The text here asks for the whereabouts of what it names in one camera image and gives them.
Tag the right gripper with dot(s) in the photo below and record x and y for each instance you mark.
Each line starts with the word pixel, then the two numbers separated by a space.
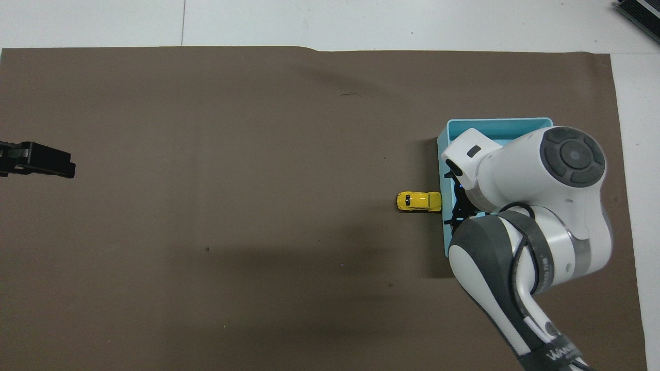
pixel 458 191

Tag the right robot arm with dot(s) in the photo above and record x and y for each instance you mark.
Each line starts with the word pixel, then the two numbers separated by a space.
pixel 536 170

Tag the yellow beetle toy car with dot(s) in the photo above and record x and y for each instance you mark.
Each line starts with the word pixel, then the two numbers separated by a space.
pixel 418 202

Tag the light blue plastic bin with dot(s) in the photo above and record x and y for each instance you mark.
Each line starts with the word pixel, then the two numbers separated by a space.
pixel 515 131

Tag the black stand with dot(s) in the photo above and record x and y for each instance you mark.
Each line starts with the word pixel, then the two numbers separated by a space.
pixel 642 11

